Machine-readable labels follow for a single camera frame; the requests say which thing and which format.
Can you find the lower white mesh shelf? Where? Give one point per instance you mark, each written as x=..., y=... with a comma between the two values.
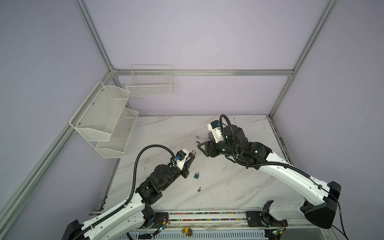
x=115, y=148

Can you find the brass padlock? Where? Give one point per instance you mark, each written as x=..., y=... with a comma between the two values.
x=192, y=154

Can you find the white wire basket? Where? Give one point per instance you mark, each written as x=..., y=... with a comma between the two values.
x=151, y=80

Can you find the white mesh shelf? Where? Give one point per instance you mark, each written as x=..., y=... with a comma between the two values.
x=115, y=148
x=97, y=117

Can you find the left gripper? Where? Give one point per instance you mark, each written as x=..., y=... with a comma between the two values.
x=185, y=168

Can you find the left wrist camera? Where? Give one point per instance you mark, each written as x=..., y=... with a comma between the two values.
x=180, y=159

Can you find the aluminium rail bed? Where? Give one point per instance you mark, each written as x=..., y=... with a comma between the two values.
x=207, y=225

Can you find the upper white mesh shelf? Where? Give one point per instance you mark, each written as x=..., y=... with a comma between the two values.
x=97, y=117

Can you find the silver combination wrench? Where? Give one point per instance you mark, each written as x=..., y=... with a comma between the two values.
x=202, y=138

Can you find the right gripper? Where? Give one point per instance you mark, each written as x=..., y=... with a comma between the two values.
x=207, y=145

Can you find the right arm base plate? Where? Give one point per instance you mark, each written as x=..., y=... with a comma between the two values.
x=263, y=218

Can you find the yellow padlock on rail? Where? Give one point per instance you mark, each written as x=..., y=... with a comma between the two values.
x=187, y=231

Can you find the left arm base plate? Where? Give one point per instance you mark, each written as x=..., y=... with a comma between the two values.
x=157, y=221

